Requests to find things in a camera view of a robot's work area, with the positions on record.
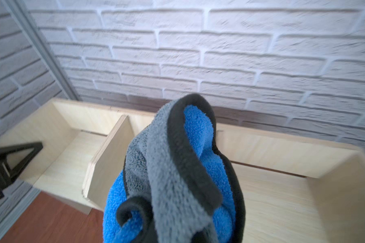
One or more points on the grey and blue cloth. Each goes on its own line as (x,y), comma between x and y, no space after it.
(176,186)

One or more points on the light wooden bookshelf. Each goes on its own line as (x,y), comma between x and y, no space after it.
(295,189)

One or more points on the aluminium rail frame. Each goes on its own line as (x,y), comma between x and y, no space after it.
(25,21)

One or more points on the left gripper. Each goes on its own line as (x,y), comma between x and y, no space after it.
(8,174)

